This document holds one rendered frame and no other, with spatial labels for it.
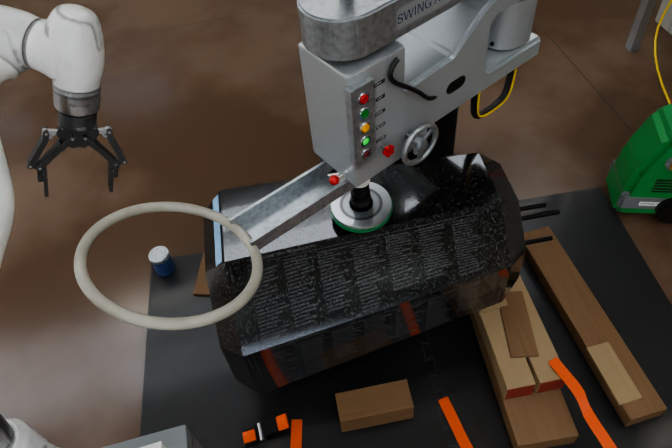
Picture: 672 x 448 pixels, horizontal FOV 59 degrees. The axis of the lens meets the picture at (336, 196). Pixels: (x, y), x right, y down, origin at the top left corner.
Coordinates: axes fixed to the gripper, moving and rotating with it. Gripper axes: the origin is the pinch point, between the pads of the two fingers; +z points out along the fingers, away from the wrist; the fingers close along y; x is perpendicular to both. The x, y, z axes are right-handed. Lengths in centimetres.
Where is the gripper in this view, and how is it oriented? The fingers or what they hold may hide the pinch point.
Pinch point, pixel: (79, 186)
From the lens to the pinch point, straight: 146.9
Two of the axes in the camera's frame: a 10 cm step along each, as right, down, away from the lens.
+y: 8.8, -0.8, 4.7
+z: -2.3, 8.0, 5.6
